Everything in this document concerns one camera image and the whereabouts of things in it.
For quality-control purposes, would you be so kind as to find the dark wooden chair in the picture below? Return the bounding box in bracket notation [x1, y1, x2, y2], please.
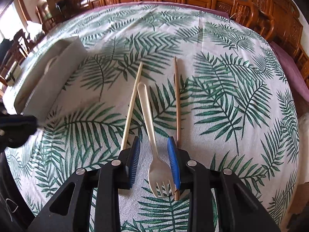
[1, 29, 35, 86]

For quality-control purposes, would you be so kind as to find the palm leaf tablecloth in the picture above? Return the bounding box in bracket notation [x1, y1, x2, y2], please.
[3, 4, 299, 225]

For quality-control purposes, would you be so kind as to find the carved wooden chair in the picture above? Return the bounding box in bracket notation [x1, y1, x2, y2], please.
[232, 0, 308, 85]

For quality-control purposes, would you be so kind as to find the grey metal utensil tray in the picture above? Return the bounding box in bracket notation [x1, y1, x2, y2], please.
[14, 36, 87, 120]

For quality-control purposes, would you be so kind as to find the white ceramic soup spoon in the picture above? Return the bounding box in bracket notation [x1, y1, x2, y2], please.
[44, 55, 58, 74]

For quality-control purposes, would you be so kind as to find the brown wooden chopstick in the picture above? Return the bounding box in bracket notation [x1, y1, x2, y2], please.
[173, 56, 182, 202]

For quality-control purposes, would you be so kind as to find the light bamboo chopstick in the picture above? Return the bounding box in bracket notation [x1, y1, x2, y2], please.
[121, 62, 143, 150]

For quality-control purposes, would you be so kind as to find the cream plastic fork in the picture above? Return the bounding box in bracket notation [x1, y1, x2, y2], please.
[137, 82, 175, 198]

